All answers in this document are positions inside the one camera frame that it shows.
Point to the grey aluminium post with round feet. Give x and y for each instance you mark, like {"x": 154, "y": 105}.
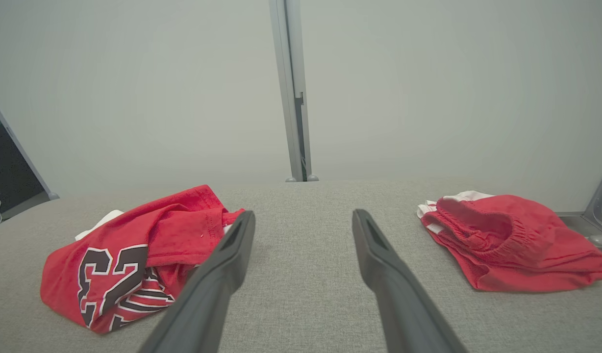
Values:
{"x": 291, "y": 88}

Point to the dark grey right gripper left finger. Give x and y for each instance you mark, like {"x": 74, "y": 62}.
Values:
{"x": 213, "y": 284}

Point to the slanted grey frame post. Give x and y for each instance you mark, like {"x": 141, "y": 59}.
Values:
{"x": 21, "y": 152}

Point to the red shorts with white stripe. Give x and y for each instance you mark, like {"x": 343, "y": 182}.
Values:
{"x": 526, "y": 245}

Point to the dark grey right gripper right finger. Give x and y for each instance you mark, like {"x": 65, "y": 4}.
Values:
{"x": 394, "y": 294}

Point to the red jersey with white sleeves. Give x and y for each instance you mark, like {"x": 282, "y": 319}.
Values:
{"x": 114, "y": 255}

